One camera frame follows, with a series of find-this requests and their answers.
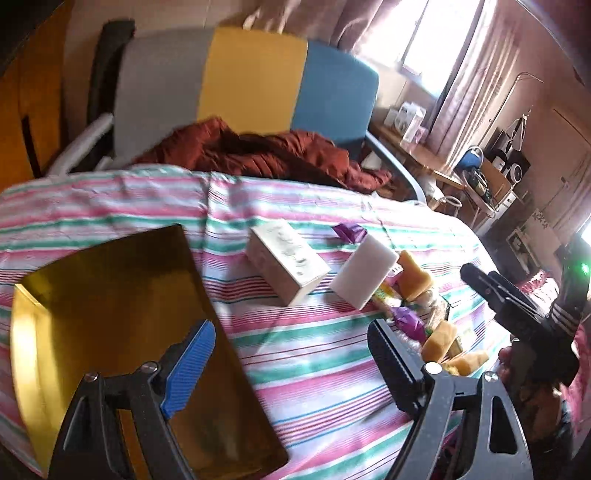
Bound yellow sponge piece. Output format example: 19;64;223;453
421;320;457;363
397;250;433;302
442;352;489;377

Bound purple snack packet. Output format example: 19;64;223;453
393;307;427;344
332;223;368;245

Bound small green cracker packet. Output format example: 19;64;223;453
372;284;403;311

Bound white soap bar block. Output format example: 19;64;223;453
329;234;400;310

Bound white tea carton box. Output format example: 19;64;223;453
245;219;329;306

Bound person's right hand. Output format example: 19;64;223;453
496;339;562;443

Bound gold metal tray box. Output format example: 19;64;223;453
10;225;288;479

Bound wooden chair with clutter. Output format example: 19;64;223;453
455;145;516;231

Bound wooden side desk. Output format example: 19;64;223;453
370;122;464;217

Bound striped pink green tablecloth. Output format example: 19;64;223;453
1;166;509;479

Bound white boxes on desk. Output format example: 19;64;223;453
384;102;427;143

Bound pink curtain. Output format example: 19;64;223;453
427;1;521;169

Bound rust red jacket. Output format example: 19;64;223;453
132;117;392;194

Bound grey yellow blue armchair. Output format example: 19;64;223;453
49;27;425;200

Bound black rolled mat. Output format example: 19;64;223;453
87;19;136;135

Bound wooden wardrobe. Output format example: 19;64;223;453
1;1;74;189

